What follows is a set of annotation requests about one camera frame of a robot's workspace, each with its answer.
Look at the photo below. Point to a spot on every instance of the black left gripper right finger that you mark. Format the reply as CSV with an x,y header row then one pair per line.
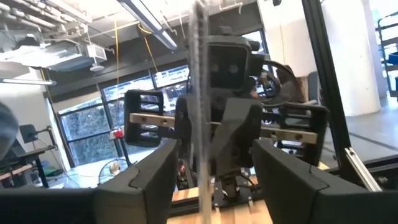
x,y
311,205

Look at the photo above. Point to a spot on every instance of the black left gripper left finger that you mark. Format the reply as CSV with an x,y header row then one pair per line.
x,y
124,202

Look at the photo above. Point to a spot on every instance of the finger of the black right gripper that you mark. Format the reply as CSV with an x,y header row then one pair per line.
x,y
183,124
239,133

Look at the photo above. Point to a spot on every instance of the red box on stand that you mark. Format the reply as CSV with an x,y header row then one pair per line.
x,y
118,133

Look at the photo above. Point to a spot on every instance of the aluminium profile bar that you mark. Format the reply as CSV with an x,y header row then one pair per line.
x,y
362,169

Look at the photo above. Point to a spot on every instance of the person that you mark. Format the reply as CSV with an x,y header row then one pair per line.
x,y
292,90

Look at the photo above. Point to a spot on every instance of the ceiling tube light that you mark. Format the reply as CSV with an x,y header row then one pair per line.
x,y
149,21

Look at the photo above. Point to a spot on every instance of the black desk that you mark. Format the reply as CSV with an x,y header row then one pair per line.
x,y
31,152

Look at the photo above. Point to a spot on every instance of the small black monitor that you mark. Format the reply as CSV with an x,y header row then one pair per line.
x,y
28,133

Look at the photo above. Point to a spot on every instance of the shelf cart with blue bin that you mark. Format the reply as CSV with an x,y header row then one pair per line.
x,y
393,57

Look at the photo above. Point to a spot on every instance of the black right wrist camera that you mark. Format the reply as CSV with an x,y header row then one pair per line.
x,y
228,68

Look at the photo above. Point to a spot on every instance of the black frame post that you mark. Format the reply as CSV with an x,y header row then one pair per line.
x,y
326,77

